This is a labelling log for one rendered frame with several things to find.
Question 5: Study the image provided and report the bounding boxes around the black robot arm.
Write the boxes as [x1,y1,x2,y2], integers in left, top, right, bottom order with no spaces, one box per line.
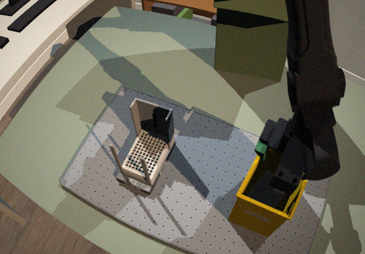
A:
[269,0,346,195]

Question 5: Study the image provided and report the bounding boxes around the yellow open-top bin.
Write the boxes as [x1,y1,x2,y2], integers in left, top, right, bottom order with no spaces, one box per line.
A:
[228,149,307,237]

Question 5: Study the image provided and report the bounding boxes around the white well plate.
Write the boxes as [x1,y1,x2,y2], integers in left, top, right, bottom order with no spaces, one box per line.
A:
[247,170,284,208]
[122,128,169,183]

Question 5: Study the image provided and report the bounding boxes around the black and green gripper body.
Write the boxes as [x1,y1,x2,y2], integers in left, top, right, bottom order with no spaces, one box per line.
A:
[259,118,301,151]

